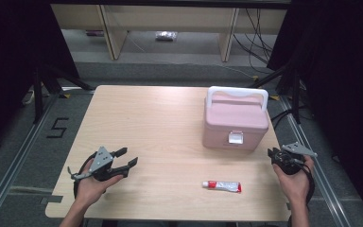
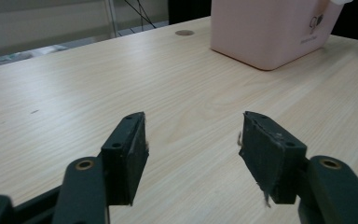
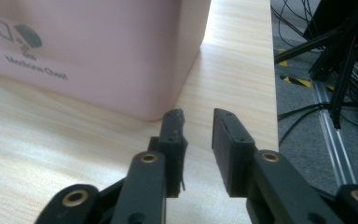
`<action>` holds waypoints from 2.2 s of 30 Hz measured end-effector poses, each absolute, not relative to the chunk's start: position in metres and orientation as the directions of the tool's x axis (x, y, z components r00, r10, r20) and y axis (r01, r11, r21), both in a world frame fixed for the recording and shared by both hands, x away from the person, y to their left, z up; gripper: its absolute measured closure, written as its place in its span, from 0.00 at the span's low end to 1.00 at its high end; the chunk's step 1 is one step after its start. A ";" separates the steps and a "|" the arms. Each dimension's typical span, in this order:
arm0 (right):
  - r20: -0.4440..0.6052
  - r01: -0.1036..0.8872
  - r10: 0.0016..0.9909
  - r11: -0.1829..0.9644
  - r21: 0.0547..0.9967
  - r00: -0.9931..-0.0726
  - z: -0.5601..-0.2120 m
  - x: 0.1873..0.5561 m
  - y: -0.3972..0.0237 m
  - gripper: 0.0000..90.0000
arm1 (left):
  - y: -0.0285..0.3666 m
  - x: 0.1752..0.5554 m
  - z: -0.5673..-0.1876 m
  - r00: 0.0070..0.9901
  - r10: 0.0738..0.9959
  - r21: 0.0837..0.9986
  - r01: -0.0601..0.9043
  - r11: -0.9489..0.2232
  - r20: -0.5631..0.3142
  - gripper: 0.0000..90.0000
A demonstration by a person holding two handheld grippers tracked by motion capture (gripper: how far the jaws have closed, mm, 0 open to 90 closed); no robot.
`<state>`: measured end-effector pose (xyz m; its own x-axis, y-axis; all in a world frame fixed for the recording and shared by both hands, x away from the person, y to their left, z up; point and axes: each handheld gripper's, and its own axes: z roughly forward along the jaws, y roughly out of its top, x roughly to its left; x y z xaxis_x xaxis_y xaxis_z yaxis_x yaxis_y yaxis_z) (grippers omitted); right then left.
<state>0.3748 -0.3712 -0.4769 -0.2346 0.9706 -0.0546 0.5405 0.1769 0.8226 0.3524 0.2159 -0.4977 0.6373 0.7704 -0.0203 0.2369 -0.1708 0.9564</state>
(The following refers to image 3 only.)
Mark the aluminium floor rail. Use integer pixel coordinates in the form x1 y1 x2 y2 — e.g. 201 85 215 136
310 79 357 188

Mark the pink plastic storage box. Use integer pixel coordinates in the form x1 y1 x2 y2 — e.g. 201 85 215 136
0 0 213 122

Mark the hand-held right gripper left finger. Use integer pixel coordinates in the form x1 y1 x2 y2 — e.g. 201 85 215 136
111 108 189 224

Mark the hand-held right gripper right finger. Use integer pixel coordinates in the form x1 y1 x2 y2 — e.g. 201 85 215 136
212 108 344 224

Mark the yellow black hazard tape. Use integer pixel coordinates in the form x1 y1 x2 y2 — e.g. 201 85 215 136
277 48 312 89

